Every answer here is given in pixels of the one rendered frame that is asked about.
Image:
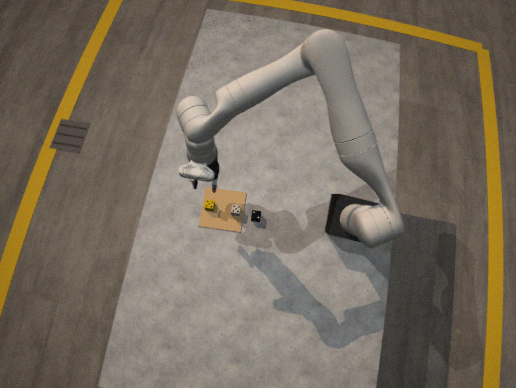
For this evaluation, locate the black die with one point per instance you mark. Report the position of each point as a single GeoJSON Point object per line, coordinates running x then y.
{"type": "Point", "coordinates": [256, 215]}

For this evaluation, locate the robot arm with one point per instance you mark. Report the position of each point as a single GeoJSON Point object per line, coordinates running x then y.
{"type": "Point", "coordinates": [324, 51]}

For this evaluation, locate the yellow die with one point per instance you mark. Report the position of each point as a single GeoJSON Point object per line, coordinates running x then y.
{"type": "Point", "coordinates": [209, 205]}

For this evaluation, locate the white die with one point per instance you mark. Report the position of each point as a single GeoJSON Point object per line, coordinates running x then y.
{"type": "Point", "coordinates": [235, 210]}

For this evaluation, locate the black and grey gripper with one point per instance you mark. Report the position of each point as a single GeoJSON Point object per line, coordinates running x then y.
{"type": "Point", "coordinates": [201, 168]}

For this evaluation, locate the tan mat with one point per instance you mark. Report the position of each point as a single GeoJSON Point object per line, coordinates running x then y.
{"type": "Point", "coordinates": [221, 217]}

